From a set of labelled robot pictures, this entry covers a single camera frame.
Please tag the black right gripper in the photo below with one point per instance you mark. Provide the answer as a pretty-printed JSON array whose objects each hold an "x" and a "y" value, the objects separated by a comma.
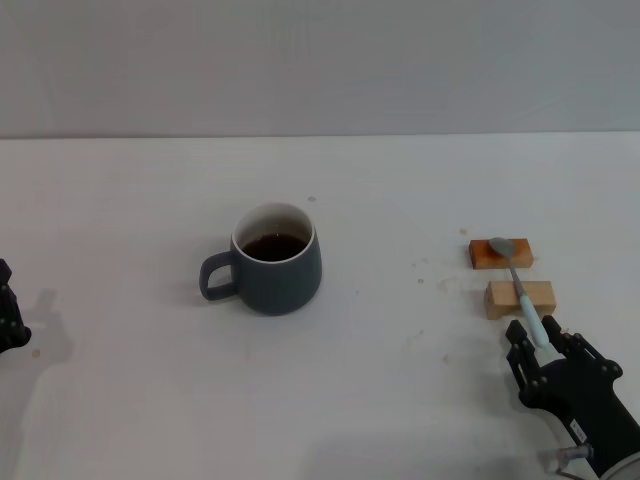
[{"x": 585, "y": 400}]

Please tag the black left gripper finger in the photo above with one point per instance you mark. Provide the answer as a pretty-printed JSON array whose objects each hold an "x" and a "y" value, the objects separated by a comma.
[{"x": 10, "y": 320}]

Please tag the dark grey ceramic cup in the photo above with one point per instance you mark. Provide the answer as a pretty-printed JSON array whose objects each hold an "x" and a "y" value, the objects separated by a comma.
[{"x": 280, "y": 287}]

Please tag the pale notched wooden block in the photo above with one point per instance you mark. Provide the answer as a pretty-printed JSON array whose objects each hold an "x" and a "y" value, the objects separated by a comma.
[{"x": 500, "y": 300}]

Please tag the orange stained wooden block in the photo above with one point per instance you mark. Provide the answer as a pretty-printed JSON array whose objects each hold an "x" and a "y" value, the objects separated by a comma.
[{"x": 522, "y": 252}]

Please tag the dark brown coffee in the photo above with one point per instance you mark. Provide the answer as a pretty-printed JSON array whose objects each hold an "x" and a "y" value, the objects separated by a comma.
[{"x": 274, "y": 248}]

